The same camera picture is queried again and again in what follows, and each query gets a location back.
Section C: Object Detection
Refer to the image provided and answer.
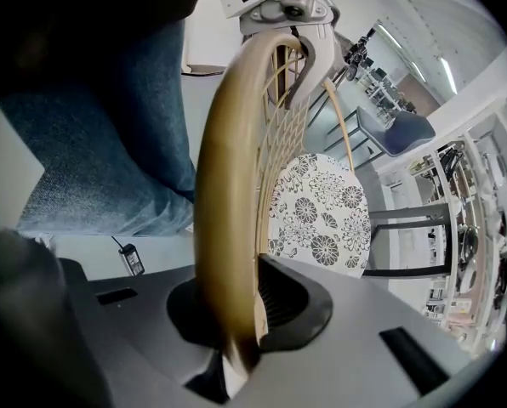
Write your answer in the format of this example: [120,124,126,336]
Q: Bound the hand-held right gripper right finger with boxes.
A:
[244,252,472,408]

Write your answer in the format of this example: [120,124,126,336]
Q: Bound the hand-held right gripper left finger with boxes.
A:
[59,257,238,408]

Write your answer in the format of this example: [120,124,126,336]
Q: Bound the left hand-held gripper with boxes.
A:
[213,0,342,111]

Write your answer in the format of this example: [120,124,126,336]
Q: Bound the black power adapter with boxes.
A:
[111,235,145,277]

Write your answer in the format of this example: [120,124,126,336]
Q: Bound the blue padded stool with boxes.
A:
[321,81,436,165]

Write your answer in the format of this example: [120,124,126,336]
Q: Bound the white box appliance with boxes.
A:
[181,14,247,77]

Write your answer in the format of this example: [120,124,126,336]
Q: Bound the white table with gray legs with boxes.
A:
[363,133,493,352]

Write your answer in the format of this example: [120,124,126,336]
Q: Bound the person's leg in blue jeans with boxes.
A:
[0,14,197,237]

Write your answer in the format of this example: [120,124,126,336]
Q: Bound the black camera on tripod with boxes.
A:
[336,26,377,87]

